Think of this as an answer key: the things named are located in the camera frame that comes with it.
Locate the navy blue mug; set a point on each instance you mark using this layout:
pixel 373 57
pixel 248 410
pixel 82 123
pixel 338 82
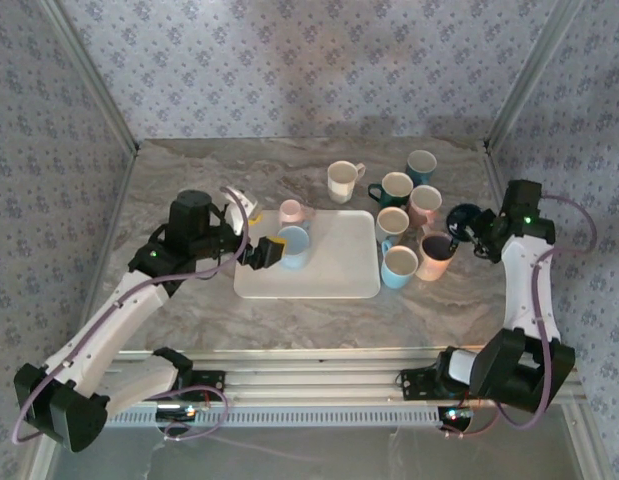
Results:
pixel 461 215

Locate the large light blue mug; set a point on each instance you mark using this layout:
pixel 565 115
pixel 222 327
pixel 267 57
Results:
pixel 295 247

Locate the pale pink mug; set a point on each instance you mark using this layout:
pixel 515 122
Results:
pixel 290 211

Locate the iridescent pink glass mug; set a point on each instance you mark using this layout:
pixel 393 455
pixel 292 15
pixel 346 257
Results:
pixel 434 260

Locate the salmon pink mug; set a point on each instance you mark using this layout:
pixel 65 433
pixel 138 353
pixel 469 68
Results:
pixel 425 202

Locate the teal blue glazed mug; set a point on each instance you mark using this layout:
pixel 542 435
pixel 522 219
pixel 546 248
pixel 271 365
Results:
pixel 421 167

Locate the small light blue mug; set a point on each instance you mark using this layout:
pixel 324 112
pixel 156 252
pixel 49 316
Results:
pixel 399 267

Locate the grey mug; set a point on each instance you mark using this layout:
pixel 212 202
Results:
pixel 391 225

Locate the dark green mug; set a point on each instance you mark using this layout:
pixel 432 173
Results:
pixel 395 190

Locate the cream white mug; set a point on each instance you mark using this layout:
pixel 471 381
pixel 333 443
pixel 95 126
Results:
pixel 341 180

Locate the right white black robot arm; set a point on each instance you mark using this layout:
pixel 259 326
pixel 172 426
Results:
pixel 526 295

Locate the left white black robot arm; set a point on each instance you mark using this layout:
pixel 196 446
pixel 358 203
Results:
pixel 114 312

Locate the white plastic tray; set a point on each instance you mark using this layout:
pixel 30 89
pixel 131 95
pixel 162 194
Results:
pixel 334 270

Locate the small circuit board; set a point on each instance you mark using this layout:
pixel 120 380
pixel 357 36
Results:
pixel 176 411
pixel 456 413

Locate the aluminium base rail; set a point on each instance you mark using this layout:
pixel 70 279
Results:
pixel 309 375

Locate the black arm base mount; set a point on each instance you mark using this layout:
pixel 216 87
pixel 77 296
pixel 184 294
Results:
pixel 209 384
pixel 419 384

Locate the aluminium frame post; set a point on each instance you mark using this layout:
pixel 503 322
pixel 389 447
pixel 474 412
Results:
pixel 89 75
pixel 534 70

